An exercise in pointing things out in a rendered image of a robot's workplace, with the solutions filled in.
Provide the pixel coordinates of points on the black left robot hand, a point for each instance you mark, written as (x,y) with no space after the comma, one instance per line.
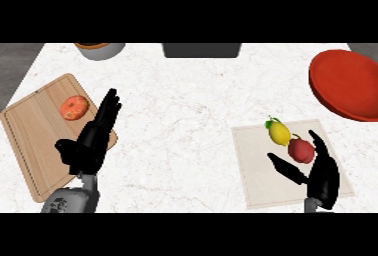
(96,133)

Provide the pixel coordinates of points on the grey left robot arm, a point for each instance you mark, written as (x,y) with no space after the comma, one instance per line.
(74,196)

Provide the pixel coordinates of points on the dark grey appliance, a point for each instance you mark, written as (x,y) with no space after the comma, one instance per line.
(201,50)

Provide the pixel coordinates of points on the yellow lemon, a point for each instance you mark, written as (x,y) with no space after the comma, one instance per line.
(279,132)

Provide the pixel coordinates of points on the orange tomato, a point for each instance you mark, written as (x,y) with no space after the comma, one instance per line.
(74,107)

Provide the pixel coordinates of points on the red bell pepper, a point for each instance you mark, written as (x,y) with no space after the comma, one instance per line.
(300,150)

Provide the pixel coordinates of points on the wooden cutting board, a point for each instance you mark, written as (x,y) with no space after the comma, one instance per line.
(38,136)

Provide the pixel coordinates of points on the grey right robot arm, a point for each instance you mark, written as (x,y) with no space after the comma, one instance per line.
(310,205)

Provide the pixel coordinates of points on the grey pot with orange rim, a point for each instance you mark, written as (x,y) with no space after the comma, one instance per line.
(100,50)

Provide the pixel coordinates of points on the beige placemat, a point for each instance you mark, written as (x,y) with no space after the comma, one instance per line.
(266,180)

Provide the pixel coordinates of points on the red bowl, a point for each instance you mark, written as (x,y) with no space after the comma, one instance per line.
(347,85)

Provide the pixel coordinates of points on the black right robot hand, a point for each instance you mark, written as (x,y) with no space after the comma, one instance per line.
(322,180)

